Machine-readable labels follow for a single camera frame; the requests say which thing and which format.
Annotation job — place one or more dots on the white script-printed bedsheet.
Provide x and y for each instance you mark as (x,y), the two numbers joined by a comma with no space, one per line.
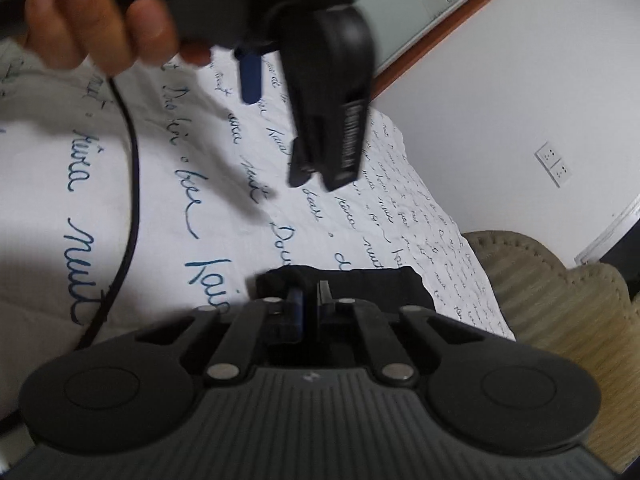
(200,160)

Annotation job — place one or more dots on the person's left hand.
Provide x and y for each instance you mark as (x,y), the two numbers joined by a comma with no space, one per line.
(75,15)

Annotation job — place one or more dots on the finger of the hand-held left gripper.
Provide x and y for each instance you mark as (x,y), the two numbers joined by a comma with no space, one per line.
(251,77)

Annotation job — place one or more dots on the white door frame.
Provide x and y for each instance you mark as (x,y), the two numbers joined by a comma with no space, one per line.
(610,232)

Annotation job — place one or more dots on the olive ribbed upholstered headboard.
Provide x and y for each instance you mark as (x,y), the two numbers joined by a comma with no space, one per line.
(550,285)

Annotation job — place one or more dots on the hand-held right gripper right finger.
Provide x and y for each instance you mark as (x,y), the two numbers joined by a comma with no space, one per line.
(322,297)

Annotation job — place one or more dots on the black pants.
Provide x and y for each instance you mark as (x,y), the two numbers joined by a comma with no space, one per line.
(370,285)

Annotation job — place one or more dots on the wooden framed glass panel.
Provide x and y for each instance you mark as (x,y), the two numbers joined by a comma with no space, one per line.
(415,10)

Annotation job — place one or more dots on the white wall socket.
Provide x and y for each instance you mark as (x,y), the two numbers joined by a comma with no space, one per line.
(561,173)
(547,153)

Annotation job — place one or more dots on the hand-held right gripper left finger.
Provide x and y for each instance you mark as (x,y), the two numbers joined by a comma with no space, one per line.
(295,312)

